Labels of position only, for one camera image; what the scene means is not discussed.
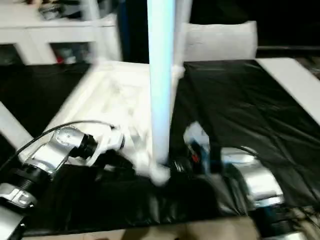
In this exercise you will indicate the white plastic table top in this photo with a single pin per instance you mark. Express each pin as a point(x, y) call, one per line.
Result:
point(115, 100)

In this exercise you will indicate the white plastic table leg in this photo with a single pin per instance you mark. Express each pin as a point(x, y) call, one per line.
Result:
point(94, 30)
point(12, 127)
point(183, 35)
point(161, 75)

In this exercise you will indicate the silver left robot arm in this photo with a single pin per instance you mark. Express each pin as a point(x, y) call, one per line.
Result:
point(50, 150)

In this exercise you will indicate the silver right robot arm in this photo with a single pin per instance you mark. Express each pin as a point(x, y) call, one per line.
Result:
point(255, 180)

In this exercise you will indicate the black work mat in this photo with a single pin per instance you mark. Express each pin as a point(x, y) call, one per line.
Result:
point(250, 115)

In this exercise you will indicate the white flat board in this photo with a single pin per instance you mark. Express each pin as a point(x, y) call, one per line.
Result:
point(292, 85)

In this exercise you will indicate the white cushion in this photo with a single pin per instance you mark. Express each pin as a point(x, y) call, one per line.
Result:
point(222, 41)

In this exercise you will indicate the white cabinet with glass doors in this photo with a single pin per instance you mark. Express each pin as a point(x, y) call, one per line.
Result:
point(30, 35)

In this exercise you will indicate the grey clutter on cabinet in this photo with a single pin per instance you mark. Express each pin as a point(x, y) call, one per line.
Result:
point(70, 8)

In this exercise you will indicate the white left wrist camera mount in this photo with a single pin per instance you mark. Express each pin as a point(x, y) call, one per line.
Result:
point(107, 140)

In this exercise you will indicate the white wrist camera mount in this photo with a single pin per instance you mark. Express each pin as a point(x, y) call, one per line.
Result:
point(107, 140)
point(196, 135)

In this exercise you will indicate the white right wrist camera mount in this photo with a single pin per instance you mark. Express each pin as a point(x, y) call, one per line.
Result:
point(196, 135)

